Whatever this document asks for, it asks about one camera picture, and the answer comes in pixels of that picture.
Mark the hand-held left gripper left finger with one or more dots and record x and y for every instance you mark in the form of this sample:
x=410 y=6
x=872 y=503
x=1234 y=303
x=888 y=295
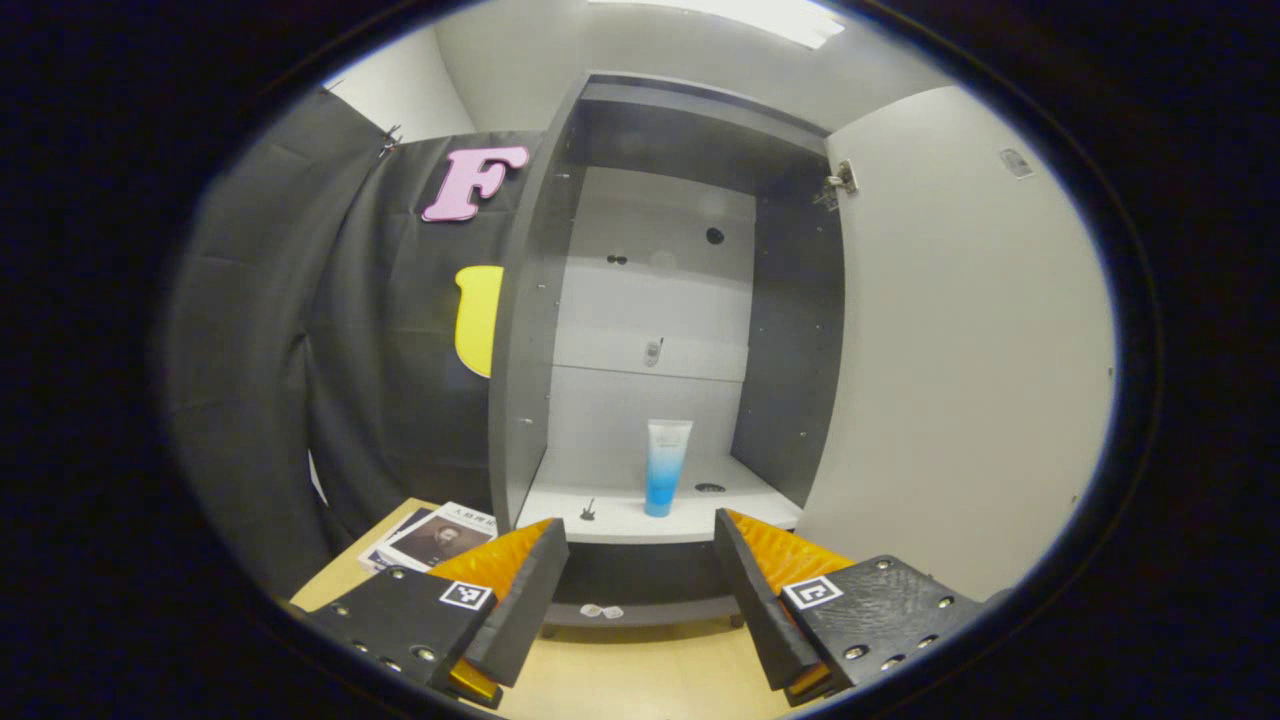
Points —
x=525 y=610

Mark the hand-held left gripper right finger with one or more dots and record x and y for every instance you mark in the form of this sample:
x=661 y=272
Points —
x=760 y=610

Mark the white blue bottle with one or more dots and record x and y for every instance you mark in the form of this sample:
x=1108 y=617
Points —
x=665 y=470

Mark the dark grey cabinet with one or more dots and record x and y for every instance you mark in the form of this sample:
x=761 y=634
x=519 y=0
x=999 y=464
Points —
x=525 y=350

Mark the white cabinet shelf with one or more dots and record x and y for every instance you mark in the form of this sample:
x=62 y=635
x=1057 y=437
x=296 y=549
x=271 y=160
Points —
x=620 y=515

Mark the metal door hinge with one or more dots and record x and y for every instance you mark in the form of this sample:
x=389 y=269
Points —
x=838 y=182

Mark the white book with dark cover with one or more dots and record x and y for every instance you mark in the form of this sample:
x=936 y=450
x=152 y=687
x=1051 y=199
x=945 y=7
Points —
x=440 y=540

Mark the blue-spine book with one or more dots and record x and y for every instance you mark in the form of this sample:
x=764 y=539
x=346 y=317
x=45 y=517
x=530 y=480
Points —
x=378 y=553

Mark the black backdrop cloth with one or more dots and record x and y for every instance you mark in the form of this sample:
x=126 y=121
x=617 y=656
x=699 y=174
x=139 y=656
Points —
x=300 y=350

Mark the ceiling light panel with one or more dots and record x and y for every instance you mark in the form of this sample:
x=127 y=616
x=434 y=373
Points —
x=740 y=15

